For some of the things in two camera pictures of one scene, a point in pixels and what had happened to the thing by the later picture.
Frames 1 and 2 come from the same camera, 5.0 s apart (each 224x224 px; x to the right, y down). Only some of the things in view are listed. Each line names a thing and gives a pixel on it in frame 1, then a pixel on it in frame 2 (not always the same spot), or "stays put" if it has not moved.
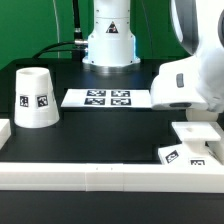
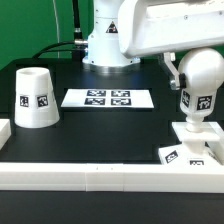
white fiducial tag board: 106,97 stays put
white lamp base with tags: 192,150 stays put
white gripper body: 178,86 → 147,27
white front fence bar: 151,177 stays put
